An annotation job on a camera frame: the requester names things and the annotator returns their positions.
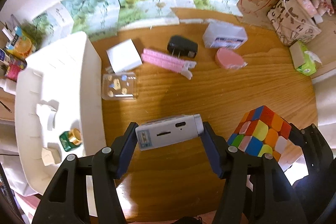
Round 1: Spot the pink hair clip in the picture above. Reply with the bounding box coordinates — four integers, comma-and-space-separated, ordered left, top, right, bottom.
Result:
141, 48, 197, 80

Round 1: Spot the green perfume bottle gold cap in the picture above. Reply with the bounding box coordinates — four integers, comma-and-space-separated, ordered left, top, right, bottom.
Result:
59, 128, 83, 152

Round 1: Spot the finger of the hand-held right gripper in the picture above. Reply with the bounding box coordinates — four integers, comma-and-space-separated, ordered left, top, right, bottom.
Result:
289, 123, 334, 180

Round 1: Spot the white charger cube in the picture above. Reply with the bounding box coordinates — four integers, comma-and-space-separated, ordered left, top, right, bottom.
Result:
106, 39, 143, 73

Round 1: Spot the pink correction tape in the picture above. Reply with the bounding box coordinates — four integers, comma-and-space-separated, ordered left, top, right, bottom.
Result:
215, 47, 248, 71

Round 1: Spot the brown cardboard sheet red print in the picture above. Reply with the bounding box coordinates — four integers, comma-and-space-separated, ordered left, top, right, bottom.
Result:
236, 0, 279, 17

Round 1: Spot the beige small box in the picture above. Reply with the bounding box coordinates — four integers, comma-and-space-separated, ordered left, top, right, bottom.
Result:
42, 148, 61, 166

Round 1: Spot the black power adapter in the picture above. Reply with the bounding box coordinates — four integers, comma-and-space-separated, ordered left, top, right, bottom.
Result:
167, 35, 198, 59

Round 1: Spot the pink container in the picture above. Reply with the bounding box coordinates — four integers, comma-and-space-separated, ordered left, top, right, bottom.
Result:
5, 61, 27, 80

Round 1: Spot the clear plastic box blue label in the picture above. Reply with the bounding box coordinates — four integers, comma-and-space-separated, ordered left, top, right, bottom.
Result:
203, 22, 248, 50

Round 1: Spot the letter print fabric bag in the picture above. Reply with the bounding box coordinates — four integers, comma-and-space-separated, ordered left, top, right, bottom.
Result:
267, 0, 322, 46

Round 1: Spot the green tissue pack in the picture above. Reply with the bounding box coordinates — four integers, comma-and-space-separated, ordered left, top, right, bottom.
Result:
289, 41, 323, 76

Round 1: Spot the white plastic storage tray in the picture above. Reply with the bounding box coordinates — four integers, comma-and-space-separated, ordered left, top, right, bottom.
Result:
14, 31, 107, 216

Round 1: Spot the white compact camera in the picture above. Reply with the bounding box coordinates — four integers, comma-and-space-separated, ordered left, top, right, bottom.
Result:
135, 114, 205, 151

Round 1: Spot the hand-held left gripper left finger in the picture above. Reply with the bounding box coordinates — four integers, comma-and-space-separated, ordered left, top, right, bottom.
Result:
31, 122, 139, 224

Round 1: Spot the colourful puzzle cube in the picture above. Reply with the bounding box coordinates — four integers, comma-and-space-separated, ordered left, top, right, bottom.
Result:
227, 105, 292, 163

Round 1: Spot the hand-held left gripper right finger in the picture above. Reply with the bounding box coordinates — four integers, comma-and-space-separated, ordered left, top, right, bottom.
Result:
201, 121, 307, 224

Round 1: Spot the clear sticker box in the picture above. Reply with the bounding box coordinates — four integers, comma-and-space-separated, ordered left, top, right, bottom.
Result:
101, 72, 139, 101

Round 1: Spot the orange juice carton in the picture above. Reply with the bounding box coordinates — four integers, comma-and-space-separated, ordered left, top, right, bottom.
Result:
5, 26, 36, 59

